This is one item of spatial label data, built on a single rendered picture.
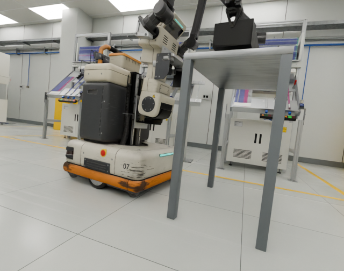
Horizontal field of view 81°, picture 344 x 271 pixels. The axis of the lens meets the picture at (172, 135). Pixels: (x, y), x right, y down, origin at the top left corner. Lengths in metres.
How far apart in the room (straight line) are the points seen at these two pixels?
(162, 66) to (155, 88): 0.14
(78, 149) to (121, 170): 0.39
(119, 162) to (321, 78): 4.04
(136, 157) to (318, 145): 3.81
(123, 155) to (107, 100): 0.38
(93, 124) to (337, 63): 4.24
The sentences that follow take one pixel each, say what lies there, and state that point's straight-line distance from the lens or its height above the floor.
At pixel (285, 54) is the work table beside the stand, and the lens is 0.93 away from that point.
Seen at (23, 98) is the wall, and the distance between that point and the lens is 7.91.
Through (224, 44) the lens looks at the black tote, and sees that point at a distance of 1.05.
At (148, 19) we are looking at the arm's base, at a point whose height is 1.04.
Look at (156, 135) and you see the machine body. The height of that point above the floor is 0.26.
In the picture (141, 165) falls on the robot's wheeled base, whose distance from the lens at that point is 1.18.
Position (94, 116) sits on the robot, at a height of 0.46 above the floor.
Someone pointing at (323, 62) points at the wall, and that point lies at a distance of 4.71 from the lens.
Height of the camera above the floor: 0.47
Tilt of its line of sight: 3 degrees down
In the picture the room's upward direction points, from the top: 6 degrees clockwise
